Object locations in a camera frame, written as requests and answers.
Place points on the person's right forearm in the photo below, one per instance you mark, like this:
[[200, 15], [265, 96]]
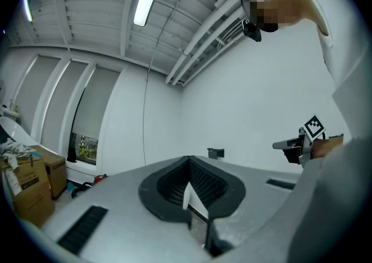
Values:
[[325, 148]]

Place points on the small cardboard box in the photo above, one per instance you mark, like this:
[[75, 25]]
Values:
[[53, 171]]

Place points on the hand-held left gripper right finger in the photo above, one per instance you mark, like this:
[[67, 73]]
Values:
[[255, 198]]

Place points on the window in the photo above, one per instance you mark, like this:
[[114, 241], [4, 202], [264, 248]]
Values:
[[85, 148]]

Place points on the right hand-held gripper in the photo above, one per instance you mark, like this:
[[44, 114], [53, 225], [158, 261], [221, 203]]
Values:
[[311, 136]]

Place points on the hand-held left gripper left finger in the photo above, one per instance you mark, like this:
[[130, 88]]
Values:
[[125, 221]]

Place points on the large open cardboard box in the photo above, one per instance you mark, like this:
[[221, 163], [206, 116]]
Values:
[[29, 192]]

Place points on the person's head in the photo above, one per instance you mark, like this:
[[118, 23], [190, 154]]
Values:
[[287, 3]]

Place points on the short ceiling tube light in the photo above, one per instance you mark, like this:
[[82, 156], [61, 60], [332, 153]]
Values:
[[28, 7]]

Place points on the white ceiling pipes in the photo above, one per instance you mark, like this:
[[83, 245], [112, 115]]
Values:
[[200, 46]]

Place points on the white bathtub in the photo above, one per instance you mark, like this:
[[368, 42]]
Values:
[[17, 131]]

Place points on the black head camera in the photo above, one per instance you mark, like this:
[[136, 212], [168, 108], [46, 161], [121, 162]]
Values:
[[251, 31]]

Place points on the empty black paper holder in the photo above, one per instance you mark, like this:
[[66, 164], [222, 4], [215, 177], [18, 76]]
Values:
[[215, 153]]

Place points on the red machine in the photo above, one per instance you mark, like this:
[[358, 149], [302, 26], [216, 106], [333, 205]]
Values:
[[100, 178]]

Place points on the person's white shirt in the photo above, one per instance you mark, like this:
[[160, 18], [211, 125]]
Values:
[[343, 168]]

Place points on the white roller blind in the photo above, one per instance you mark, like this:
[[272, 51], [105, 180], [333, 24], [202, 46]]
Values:
[[97, 101], [65, 101], [39, 96]]

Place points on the grey cloth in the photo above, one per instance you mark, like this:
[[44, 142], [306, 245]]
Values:
[[14, 148]]

